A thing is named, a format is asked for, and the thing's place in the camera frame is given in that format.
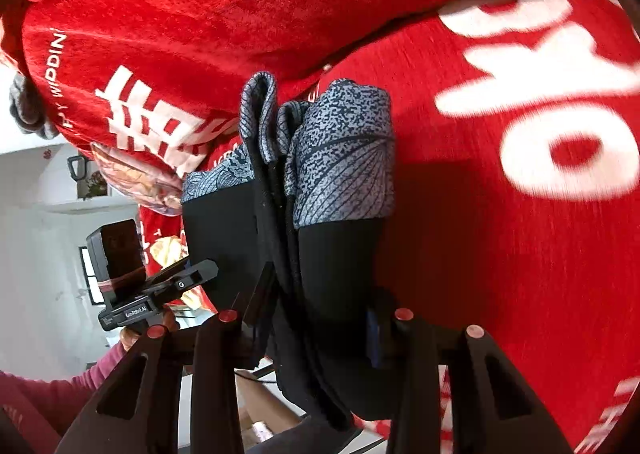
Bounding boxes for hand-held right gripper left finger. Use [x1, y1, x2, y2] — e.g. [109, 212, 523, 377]
[55, 265, 277, 454]

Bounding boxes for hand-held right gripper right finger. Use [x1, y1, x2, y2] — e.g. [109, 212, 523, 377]
[366, 293, 574, 454]

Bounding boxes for black pants with grey waistband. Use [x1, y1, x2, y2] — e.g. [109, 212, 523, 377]
[181, 71, 401, 435]

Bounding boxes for person's left forearm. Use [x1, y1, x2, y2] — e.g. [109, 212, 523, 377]
[0, 341, 126, 441]

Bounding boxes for person's left hand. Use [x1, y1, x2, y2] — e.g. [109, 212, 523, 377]
[119, 311, 181, 353]

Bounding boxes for potted plant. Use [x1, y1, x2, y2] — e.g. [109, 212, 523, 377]
[67, 154, 110, 201]

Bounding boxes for floral patterned cloth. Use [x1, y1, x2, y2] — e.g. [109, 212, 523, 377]
[91, 141, 184, 218]

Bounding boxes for cardboard box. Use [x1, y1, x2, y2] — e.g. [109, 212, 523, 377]
[234, 374, 306, 454]

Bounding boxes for red printed bed sheet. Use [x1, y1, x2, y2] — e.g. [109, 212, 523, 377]
[280, 0, 640, 454]

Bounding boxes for grey fuzzy cloth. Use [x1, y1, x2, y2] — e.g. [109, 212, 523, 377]
[9, 73, 60, 141]

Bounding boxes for red printed quilt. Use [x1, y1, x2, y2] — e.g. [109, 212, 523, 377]
[0, 0, 601, 175]

